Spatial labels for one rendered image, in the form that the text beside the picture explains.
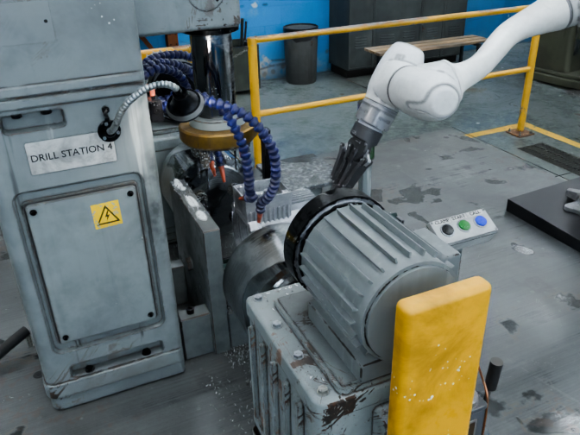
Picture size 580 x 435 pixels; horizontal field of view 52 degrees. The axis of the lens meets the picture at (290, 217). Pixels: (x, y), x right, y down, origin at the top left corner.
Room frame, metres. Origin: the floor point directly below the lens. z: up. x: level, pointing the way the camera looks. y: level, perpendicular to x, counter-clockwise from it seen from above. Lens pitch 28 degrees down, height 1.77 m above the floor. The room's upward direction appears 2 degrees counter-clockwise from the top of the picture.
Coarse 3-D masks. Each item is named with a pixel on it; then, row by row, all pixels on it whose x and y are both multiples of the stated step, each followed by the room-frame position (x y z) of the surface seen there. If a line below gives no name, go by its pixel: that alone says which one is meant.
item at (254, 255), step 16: (272, 224) 1.11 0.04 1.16; (288, 224) 1.11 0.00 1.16; (256, 240) 1.06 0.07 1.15; (272, 240) 1.05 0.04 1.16; (240, 256) 1.04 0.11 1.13; (256, 256) 1.01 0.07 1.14; (272, 256) 0.99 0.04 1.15; (224, 272) 1.06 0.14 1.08; (240, 272) 1.01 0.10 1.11; (256, 272) 0.98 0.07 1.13; (272, 272) 0.95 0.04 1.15; (288, 272) 0.95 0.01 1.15; (224, 288) 1.05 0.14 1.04; (240, 288) 0.98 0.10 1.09; (256, 288) 0.94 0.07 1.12; (272, 288) 0.93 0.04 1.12; (240, 304) 0.96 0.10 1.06; (240, 320) 0.97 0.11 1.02
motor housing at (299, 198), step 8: (296, 192) 1.38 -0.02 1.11; (304, 192) 1.38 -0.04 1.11; (312, 192) 1.38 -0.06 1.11; (296, 200) 1.34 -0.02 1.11; (304, 200) 1.35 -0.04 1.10; (296, 208) 1.33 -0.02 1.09; (232, 216) 1.39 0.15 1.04; (240, 224) 1.39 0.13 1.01; (264, 224) 1.28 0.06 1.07; (240, 232) 1.38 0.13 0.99; (248, 232) 1.39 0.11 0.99; (240, 240) 1.38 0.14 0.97
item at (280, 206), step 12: (264, 180) 1.39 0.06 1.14; (240, 192) 1.31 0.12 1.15; (264, 192) 1.34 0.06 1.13; (288, 192) 1.31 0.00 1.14; (240, 204) 1.31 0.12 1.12; (252, 204) 1.27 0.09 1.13; (276, 204) 1.30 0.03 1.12; (288, 204) 1.31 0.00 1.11; (240, 216) 1.32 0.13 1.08; (252, 216) 1.27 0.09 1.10; (264, 216) 1.28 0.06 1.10; (276, 216) 1.30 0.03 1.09; (288, 216) 1.30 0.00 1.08
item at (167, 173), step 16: (176, 160) 1.56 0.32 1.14; (192, 160) 1.51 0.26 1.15; (224, 160) 1.52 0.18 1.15; (240, 160) 1.56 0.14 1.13; (160, 176) 1.60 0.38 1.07; (176, 176) 1.49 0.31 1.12; (192, 176) 1.48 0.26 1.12; (208, 176) 1.49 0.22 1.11; (240, 176) 1.53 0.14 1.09; (208, 192) 1.49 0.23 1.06; (224, 192) 1.51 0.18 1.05; (208, 208) 1.49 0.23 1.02; (224, 208) 1.51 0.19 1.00; (224, 224) 1.51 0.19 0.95
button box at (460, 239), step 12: (456, 216) 1.28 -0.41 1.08; (468, 216) 1.29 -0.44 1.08; (432, 228) 1.24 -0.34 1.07; (456, 228) 1.25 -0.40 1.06; (480, 228) 1.26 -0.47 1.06; (492, 228) 1.26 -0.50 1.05; (444, 240) 1.21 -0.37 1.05; (456, 240) 1.21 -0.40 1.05; (468, 240) 1.23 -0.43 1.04; (480, 240) 1.26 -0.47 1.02
